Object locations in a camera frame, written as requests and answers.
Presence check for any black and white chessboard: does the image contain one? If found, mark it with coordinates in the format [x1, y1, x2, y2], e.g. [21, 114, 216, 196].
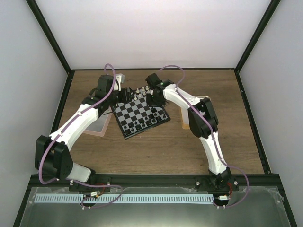
[114, 98, 170, 139]

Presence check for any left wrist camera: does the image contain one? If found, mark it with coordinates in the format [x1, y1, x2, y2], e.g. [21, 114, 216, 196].
[115, 73, 125, 84]

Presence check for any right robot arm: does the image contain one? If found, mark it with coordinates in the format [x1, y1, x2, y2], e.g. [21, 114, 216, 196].
[146, 73, 231, 191]

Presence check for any white chess pieces group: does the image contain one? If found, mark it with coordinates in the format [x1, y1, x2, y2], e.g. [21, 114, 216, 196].
[133, 86, 150, 101]

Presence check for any blue slotted cable duct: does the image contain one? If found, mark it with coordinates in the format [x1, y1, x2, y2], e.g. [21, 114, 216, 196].
[34, 194, 214, 204]

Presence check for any gold metal tin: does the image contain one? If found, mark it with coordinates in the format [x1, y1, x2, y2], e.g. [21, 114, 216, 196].
[179, 96, 209, 130]

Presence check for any black aluminium frame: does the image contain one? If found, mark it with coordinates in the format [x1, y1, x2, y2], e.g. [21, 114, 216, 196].
[27, 0, 297, 227]

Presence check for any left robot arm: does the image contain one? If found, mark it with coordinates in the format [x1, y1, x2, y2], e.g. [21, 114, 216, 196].
[35, 74, 134, 191]

